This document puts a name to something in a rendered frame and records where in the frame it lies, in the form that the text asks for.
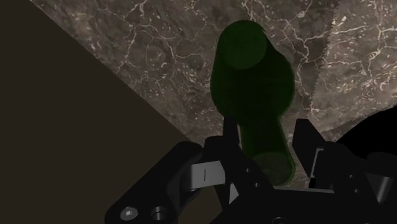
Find dark green glass bottle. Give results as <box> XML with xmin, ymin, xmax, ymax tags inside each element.
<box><xmin>210</xmin><ymin>20</ymin><xmax>296</xmax><ymax>187</ymax></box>

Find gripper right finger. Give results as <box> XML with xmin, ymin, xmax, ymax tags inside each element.
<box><xmin>292</xmin><ymin>118</ymin><xmax>397</xmax><ymax>204</ymax></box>

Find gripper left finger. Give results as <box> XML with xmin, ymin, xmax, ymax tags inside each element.
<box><xmin>104</xmin><ymin>116</ymin><xmax>275</xmax><ymax>224</ymax></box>

